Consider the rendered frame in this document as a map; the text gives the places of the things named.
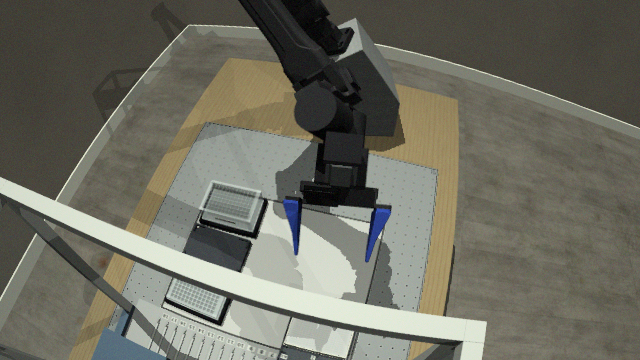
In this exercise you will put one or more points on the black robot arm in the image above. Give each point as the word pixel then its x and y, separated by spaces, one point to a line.
pixel 328 116

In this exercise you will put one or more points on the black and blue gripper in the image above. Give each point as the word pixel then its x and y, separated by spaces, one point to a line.
pixel 318 193

